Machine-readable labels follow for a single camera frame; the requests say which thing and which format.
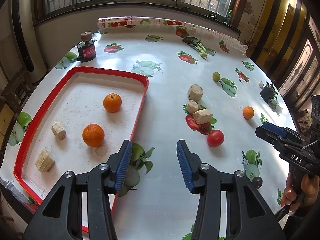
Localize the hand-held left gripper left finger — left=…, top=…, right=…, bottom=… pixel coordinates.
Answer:
left=22, top=140, right=133, bottom=240

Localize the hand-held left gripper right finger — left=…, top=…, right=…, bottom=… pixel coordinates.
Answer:
left=176, top=139, right=287, bottom=240

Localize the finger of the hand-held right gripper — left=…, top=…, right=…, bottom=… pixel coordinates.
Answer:
left=255, top=126, right=304, bottom=154
left=262, top=121, right=307, bottom=143

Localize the orange mandarin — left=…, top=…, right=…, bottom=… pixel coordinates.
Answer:
left=243, top=106, right=255, bottom=120
left=82, top=124, right=105, bottom=147
left=103, top=93, right=122, bottom=113

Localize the red tomato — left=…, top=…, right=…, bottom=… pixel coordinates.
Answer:
left=207, top=129, right=225, bottom=147

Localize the beige crumbly block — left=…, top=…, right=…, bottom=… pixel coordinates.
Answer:
left=51, top=122, right=67, bottom=140
left=192, top=109, right=213, bottom=125
left=186, top=100, right=199, bottom=114
left=188, top=84, right=204, bottom=102
left=35, top=149, right=55, bottom=172

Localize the red rimmed white tray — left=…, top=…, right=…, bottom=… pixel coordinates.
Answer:
left=13, top=66, right=149, bottom=233

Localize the person's right hand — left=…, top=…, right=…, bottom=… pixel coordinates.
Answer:
left=282, top=171, right=320, bottom=208

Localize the small black device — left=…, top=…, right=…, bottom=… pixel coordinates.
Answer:
left=260, top=81, right=278, bottom=104

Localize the tall yellow wooden cabinet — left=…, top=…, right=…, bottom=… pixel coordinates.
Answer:
left=250, top=0, right=320, bottom=105

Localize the green bok choy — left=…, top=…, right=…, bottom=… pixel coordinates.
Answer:
left=182, top=37, right=217, bottom=60

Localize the black motor with wooden spool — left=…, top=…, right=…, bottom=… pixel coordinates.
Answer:
left=74, top=31, right=98, bottom=62

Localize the low yellow cabinet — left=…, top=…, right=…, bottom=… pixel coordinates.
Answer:
left=0, top=100, right=18, bottom=145

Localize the dark wooden stool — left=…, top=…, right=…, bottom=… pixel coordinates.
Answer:
left=1, top=67, right=34, bottom=110

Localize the white standing air conditioner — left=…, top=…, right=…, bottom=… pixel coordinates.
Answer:
left=9, top=0, right=48, bottom=87

